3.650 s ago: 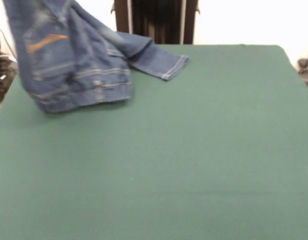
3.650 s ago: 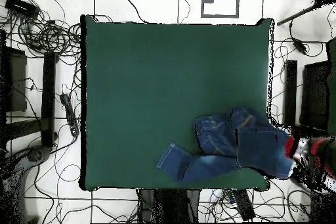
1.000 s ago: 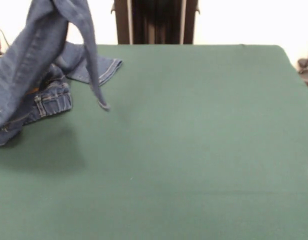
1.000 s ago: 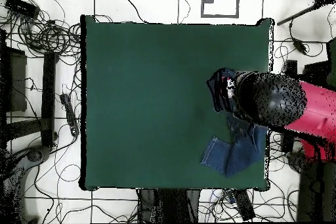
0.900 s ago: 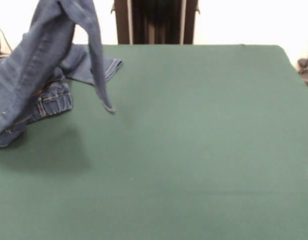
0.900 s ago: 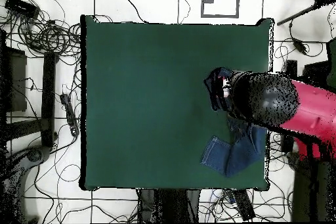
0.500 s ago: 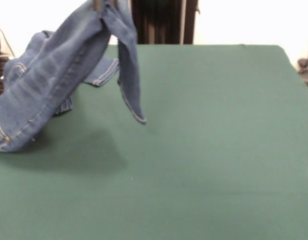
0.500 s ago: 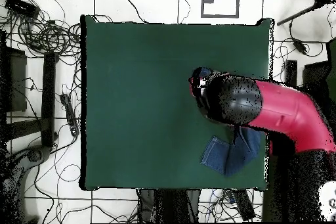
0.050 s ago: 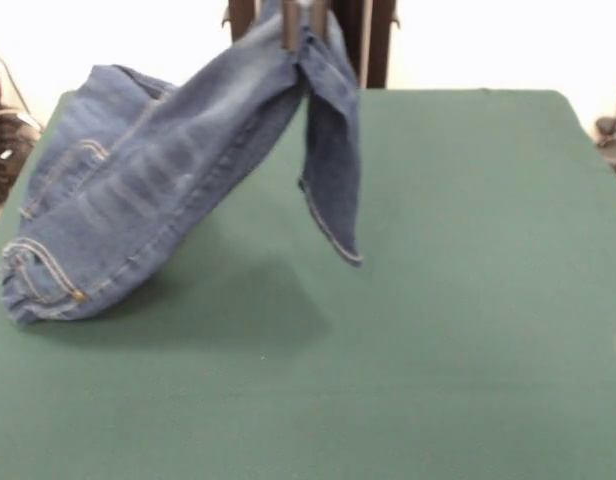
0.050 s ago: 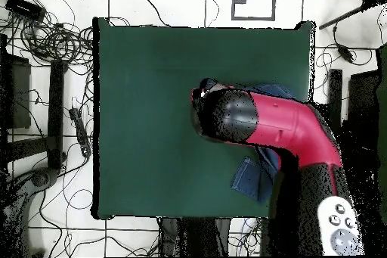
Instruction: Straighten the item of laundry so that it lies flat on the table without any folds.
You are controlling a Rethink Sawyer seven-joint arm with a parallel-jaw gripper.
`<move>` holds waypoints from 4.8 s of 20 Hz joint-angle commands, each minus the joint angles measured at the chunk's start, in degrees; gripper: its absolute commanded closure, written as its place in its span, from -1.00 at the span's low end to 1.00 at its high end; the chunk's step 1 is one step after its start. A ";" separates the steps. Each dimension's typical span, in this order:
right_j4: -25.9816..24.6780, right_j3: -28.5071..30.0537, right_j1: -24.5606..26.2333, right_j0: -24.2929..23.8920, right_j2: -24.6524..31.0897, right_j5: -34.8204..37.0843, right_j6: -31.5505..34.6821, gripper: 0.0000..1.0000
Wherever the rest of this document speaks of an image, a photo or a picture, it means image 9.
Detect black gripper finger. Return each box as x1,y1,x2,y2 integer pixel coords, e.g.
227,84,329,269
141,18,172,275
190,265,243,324
308,0,329,39
281,0,303,51

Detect blue denim jeans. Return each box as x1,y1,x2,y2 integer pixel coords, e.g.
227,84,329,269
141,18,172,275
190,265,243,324
0,0,365,327

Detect black floor device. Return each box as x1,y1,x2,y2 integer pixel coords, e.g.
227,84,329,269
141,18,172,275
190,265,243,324
594,115,616,189

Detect black equipment pile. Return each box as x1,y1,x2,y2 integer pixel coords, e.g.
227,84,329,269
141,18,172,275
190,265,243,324
0,72,42,207

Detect dark green table cloth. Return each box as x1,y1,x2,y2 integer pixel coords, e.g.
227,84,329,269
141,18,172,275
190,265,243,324
0,88,616,480

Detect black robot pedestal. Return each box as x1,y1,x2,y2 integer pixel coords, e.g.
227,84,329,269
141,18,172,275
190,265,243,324
222,0,402,90

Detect thin grey cable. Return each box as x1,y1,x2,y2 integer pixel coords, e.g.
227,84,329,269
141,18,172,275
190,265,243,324
0,42,44,134

